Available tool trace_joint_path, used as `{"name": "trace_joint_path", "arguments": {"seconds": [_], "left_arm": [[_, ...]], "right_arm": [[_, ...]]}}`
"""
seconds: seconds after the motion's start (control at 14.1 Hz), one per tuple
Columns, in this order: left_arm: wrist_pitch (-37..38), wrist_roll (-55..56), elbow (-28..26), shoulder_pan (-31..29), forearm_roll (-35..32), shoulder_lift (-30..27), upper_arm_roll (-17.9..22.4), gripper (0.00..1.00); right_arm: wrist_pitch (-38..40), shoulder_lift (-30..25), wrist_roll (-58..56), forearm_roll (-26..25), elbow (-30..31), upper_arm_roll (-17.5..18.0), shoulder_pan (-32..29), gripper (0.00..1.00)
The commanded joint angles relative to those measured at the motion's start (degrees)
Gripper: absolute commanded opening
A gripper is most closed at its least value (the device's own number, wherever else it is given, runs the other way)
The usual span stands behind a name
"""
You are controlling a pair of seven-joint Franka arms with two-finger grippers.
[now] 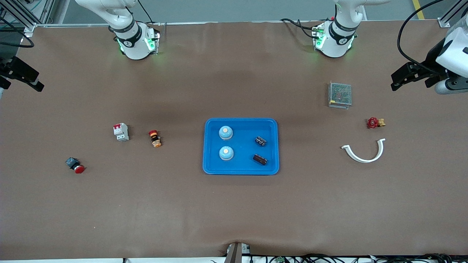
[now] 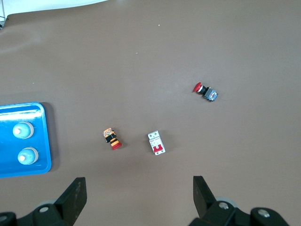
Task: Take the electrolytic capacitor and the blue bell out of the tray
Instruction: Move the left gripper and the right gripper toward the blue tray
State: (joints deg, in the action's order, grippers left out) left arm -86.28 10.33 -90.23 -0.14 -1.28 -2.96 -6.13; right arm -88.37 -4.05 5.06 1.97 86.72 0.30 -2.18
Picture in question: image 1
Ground metal mesh power supply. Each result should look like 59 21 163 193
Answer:
328 81 352 110

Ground white curved plastic clamp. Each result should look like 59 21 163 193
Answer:
341 138 386 163

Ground red mushroom push button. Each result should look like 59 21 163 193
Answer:
65 157 86 174

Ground white red circuit breaker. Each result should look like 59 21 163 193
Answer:
113 123 129 142

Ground blue plastic tray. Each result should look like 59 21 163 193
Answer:
203 118 280 175

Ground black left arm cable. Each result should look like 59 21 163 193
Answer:
397 0 468 75

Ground black base power cables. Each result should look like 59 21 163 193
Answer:
280 18 319 39

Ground orange emergency stop switch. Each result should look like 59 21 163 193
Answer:
148 129 162 148

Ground grey metal mount bracket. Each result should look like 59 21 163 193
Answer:
224 242 251 263

